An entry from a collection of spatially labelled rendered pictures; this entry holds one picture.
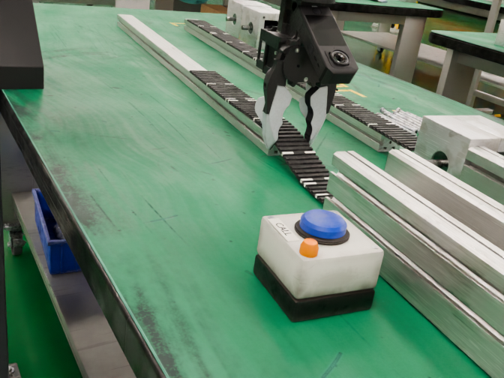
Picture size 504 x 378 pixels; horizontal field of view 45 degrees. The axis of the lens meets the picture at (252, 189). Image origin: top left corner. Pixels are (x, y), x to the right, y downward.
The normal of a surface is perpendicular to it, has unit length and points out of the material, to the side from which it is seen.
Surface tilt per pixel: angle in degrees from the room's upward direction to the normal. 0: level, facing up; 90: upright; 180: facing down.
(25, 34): 46
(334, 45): 32
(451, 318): 90
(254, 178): 0
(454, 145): 90
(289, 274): 90
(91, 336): 0
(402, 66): 90
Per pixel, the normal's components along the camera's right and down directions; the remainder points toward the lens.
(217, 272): 0.13, -0.91
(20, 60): 0.44, -0.33
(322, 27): 0.29, -0.54
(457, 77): 0.49, 0.40
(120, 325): -0.87, 0.09
